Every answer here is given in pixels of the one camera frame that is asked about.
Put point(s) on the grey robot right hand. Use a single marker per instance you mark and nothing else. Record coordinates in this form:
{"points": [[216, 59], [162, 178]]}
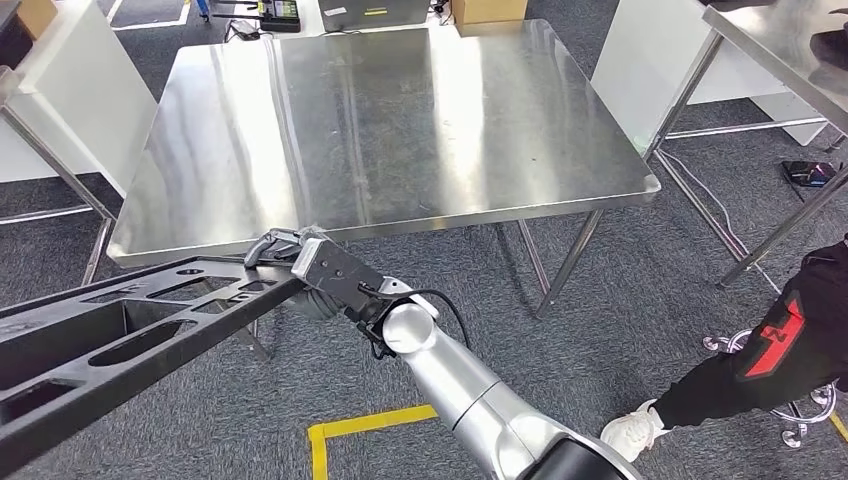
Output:
{"points": [[314, 308]]}

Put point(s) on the black plastic frame part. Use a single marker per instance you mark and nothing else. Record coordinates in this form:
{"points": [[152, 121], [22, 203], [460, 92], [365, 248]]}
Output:
{"points": [[166, 351]]}

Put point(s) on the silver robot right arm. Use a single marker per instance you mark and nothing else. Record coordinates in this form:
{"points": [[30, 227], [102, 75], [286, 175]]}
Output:
{"points": [[464, 391]]}

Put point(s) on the stainless steel workbench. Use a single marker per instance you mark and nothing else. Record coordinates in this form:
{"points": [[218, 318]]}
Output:
{"points": [[397, 119]]}

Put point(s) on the yellow floor tape outline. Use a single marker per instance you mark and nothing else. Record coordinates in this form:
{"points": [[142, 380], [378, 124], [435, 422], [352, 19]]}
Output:
{"points": [[371, 420], [840, 427]]}

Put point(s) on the stainless steel table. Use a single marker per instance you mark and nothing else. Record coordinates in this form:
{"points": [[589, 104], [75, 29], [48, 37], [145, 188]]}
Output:
{"points": [[782, 53], [60, 166]]}

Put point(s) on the white cabinet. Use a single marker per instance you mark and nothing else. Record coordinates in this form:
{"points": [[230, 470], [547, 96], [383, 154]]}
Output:
{"points": [[86, 86]]}

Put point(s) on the brown cardboard box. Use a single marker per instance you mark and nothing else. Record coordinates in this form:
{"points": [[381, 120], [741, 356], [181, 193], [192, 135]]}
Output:
{"points": [[36, 16], [490, 10]]}

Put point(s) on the white desk panel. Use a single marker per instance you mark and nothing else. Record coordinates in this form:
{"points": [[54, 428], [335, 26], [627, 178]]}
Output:
{"points": [[642, 66]]}

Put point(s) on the person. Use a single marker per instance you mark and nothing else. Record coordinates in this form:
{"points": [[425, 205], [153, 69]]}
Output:
{"points": [[762, 371]]}

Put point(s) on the chrome stool with black seat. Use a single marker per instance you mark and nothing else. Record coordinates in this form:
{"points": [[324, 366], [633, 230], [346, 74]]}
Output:
{"points": [[793, 437]]}

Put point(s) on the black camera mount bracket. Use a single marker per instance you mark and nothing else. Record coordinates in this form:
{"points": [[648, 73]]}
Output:
{"points": [[344, 278]]}

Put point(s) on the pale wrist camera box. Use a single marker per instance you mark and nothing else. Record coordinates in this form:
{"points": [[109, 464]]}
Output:
{"points": [[307, 258]]}

